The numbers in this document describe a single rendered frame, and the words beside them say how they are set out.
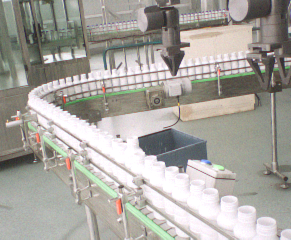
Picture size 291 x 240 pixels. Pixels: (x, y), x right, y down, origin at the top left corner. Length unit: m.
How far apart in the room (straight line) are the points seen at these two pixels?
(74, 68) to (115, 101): 3.77
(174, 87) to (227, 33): 2.81
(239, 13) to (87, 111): 2.29
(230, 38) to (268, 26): 4.81
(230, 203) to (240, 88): 2.46
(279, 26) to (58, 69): 5.95
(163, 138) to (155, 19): 1.07
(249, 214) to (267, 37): 0.37
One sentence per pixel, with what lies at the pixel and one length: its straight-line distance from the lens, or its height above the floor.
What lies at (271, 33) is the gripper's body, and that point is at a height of 1.51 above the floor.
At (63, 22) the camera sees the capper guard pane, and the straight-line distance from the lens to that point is 6.74.
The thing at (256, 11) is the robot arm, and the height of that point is 1.56.
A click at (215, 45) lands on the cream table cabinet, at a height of 0.99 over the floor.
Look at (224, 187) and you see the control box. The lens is 1.20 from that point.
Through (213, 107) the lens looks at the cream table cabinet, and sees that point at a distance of 5.76.
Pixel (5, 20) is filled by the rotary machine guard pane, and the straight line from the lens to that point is 4.59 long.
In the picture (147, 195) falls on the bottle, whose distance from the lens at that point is 1.22.
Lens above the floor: 1.59
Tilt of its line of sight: 16 degrees down
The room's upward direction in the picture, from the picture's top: 7 degrees counter-clockwise
